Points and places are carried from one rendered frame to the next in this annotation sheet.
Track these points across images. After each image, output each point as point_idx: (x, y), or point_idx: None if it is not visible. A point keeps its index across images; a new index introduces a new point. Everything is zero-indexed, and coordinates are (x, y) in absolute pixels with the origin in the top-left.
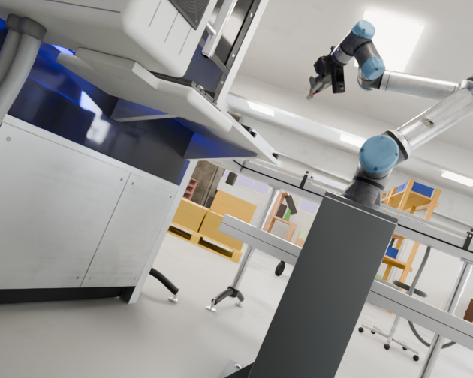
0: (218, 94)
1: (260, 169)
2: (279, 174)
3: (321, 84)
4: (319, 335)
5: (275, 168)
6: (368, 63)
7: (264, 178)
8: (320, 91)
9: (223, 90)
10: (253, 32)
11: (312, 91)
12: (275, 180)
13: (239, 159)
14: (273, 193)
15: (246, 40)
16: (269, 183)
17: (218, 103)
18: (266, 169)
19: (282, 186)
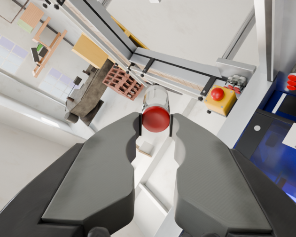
0: (242, 138)
1: (115, 41)
2: (95, 23)
3: (183, 187)
4: None
5: (96, 35)
6: None
7: (113, 26)
8: (129, 121)
9: (229, 144)
10: (156, 236)
11: (200, 125)
12: (102, 17)
13: (138, 59)
14: (105, 2)
15: (175, 225)
16: (110, 17)
17: (238, 124)
18: (108, 38)
19: (95, 3)
